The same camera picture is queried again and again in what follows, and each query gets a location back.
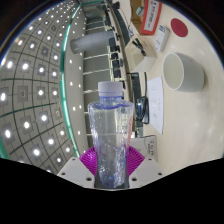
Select open cardboard box red side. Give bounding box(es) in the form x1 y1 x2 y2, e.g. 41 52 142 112
130 0 164 37

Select white ceramic mug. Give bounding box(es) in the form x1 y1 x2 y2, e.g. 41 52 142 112
161 51 206 93

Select ceiling lights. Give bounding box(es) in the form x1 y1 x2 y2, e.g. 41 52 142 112
0 0 86 174

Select white paper sheet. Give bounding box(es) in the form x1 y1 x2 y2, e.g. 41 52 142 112
146 76 165 136

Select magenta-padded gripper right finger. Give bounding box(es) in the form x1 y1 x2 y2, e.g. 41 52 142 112
125 146 164 189

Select large white carton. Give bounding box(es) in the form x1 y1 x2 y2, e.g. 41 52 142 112
142 134 158 158

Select small teal item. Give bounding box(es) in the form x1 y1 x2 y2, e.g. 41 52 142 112
135 5 145 16

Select clear plastic water bottle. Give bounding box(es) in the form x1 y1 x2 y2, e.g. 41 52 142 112
87 80 135 189

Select black desk telephone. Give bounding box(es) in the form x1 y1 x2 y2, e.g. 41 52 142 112
132 95 150 125

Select black office chairs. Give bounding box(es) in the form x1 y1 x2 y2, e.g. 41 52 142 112
105 2 127 92

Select small white rectangular packet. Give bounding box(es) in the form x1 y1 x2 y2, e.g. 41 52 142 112
154 24 171 53

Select black tool in beige box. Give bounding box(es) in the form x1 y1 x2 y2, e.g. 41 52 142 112
132 37 147 56

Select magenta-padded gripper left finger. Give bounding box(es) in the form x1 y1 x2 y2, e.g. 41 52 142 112
57 146 100 189

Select flat round red coaster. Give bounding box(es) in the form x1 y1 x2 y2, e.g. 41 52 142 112
170 17 189 39

